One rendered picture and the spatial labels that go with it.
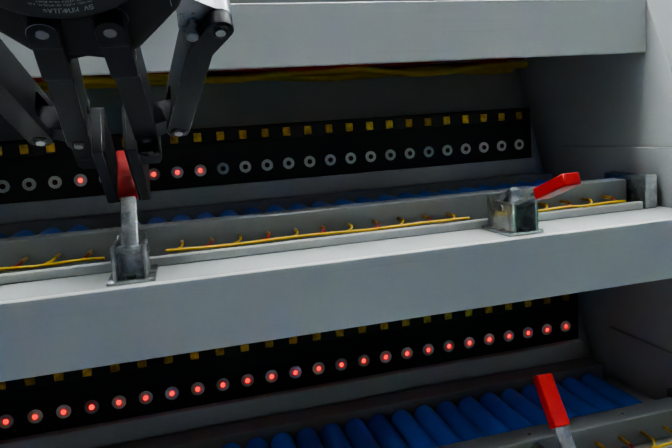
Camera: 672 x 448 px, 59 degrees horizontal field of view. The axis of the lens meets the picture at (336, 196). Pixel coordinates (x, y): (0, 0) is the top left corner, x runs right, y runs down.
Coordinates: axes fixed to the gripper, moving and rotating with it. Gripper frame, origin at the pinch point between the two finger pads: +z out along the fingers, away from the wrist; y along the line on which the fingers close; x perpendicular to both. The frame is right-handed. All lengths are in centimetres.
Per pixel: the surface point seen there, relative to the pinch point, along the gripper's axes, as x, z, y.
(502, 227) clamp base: -6.6, 2.7, 25.7
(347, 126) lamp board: 9.0, 13.4, 19.3
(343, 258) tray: -7.8, 1.5, 13.1
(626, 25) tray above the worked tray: 8.7, -0.7, 40.6
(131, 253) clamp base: -5.6, 2.1, 0.1
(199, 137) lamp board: 8.9, 13.4, 5.3
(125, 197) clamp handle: -1.7, 2.3, -0.1
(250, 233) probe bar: -3.4, 6.8, 8.0
